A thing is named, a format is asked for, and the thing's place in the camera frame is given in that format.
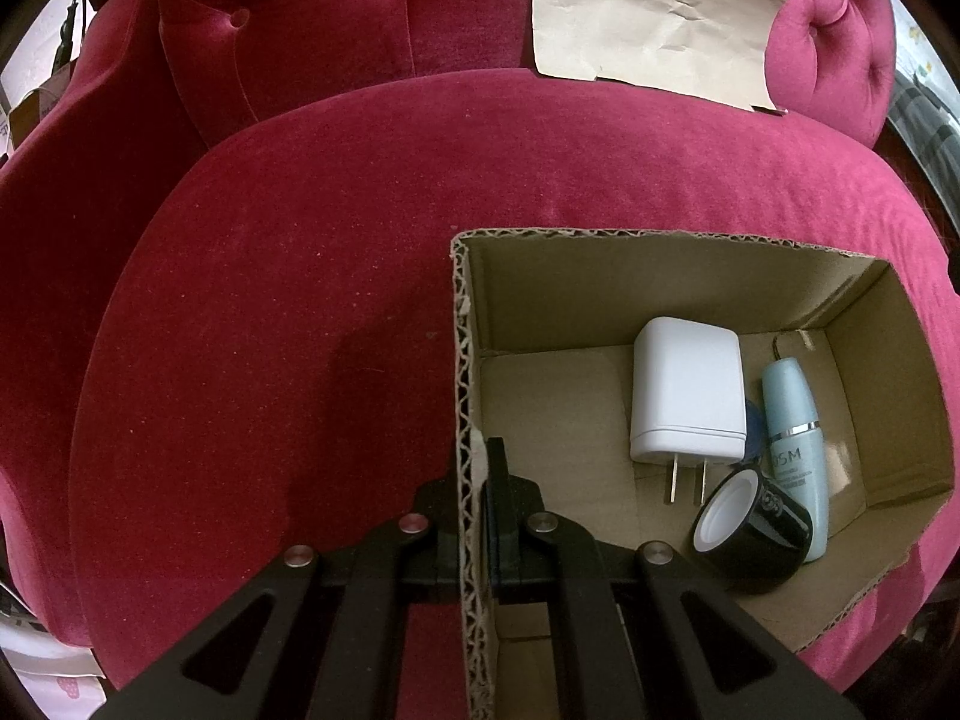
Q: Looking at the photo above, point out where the light blue bottle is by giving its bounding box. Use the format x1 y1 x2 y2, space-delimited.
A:
761 336 833 563

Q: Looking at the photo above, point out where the brown box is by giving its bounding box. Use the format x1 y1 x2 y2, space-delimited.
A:
7 82 62 152

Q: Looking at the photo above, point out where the small blue object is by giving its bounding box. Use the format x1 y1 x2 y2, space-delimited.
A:
739 399 770 466

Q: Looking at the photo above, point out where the brown paper sheet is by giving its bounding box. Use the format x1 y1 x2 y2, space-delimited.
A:
531 0 794 117

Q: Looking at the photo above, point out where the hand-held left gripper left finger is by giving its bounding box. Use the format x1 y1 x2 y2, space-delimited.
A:
90 457 462 720

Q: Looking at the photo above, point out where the black jar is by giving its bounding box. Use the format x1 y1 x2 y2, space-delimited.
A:
691 469 816 596

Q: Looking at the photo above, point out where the cardboard box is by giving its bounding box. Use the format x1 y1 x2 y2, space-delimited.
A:
448 227 955 720

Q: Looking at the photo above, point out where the white printed furniture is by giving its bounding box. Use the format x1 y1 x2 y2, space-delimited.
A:
0 585 106 695

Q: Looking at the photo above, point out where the black cable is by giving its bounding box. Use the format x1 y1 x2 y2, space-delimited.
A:
52 0 87 65

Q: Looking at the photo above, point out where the red velvet tufted armchair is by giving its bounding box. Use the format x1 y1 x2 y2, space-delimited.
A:
0 0 960 720

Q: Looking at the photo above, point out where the large white charger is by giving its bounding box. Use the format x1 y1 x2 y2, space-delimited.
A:
628 316 749 507

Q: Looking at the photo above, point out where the dark striped cloth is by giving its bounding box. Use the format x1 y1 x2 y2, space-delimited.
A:
885 52 960 203

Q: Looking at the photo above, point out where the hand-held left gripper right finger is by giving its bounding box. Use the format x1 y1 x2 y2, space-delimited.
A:
484 436 867 720

